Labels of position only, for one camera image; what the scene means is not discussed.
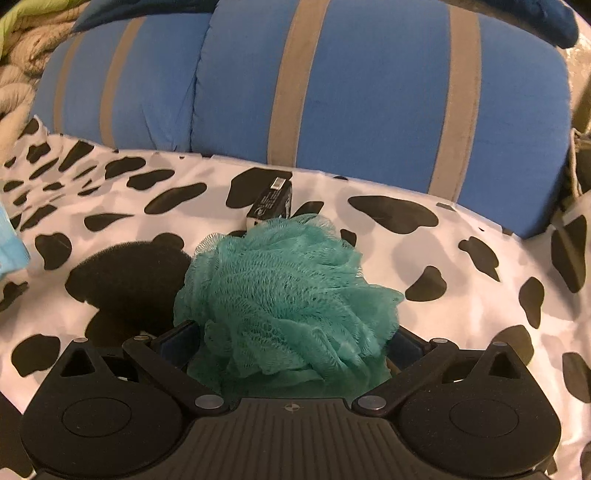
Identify teal bath loofah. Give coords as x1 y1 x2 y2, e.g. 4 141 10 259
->
174 214 403 400

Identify blue tissue pack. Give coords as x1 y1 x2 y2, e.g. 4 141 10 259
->
0 205 30 278

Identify black foam sponge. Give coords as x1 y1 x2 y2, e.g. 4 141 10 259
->
65 241 190 336

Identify cow print blanket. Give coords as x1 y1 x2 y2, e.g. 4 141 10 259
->
1 120 590 479

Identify small black box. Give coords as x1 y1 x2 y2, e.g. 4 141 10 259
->
245 177 293 230

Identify blue striped cushion right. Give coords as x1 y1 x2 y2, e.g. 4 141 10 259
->
190 1 571 238

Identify blue striped cushion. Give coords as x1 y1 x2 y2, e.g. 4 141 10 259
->
190 1 571 238
31 13 211 152

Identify blue striped cushion left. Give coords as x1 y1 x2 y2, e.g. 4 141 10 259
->
31 13 211 152

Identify beige knitted blanket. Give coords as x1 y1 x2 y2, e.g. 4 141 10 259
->
1 17 79 160

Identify dark blue pillow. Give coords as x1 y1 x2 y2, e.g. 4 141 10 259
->
73 1 579 49

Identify green quilt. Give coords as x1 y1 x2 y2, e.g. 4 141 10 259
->
1 0 89 44

